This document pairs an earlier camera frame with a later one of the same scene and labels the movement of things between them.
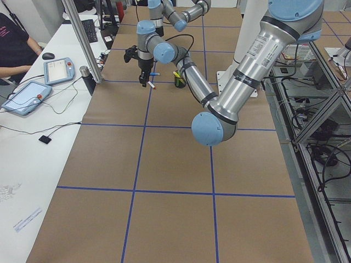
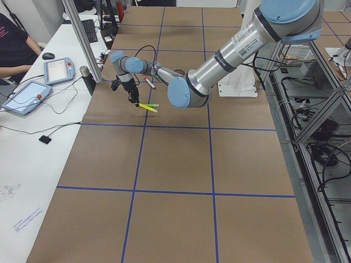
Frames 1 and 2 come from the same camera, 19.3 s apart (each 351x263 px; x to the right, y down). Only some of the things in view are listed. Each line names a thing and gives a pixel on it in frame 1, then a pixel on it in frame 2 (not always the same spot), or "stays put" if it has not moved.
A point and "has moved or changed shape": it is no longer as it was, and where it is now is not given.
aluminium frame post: [81, 39] stays put
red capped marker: [152, 85] stays put
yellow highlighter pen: [176, 74] has moved or changed shape
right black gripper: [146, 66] -> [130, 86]
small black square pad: [45, 139] stays put
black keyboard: [90, 30] stays put
